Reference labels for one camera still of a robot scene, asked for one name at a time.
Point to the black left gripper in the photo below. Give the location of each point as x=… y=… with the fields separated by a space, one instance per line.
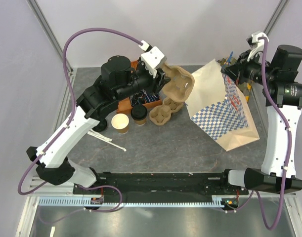
x=159 y=81

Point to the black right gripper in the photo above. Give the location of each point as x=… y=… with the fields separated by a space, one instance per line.
x=242 y=65

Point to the cardboard cup carrier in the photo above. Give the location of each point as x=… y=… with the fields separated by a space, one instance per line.
x=180 y=85
x=161 y=114

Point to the checkered paper takeout bag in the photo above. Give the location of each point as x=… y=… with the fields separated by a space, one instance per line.
x=219 y=108

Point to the black plastic cup lid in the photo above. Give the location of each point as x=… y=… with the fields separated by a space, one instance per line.
x=101 y=126

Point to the paper cup front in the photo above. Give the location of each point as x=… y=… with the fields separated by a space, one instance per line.
x=140 y=121

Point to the paper cup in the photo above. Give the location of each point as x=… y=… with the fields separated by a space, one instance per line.
x=140 y=121
x=120 y=122

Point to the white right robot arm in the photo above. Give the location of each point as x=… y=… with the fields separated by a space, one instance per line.
x=278 y=166

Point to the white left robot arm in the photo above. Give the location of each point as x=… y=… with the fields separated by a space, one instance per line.
x=118 y=80

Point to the camouflage cloth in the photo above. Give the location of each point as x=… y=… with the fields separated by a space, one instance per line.
x=245 y=87

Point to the blue striped rolled sock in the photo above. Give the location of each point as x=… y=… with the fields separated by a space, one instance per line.
x=148 y=98

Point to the black patterned rolled sock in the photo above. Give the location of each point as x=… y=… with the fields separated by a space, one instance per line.
x=137 y=99

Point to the orange compartment tray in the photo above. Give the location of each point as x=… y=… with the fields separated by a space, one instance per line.
x=125 y=105

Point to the paper cup near tray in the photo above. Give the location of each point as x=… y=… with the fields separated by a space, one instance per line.
x=120 y=122

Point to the wrapped straw middle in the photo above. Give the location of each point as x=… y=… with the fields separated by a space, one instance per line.
x=99 y=135

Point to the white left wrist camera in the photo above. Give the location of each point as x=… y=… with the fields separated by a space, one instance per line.
x=152 y=57

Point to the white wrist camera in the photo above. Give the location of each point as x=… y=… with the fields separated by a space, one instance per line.
x=256 y=42
x=152 y=57

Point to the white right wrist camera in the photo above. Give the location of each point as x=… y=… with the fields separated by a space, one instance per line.
x=256 y=42

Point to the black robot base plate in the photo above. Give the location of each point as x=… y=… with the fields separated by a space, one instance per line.
x=161 y=186

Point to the grey slotted cable duct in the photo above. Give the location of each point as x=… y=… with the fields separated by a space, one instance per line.
x=90 y=202

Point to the aluminium frame rail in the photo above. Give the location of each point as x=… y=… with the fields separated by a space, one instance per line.
x=66 y=190

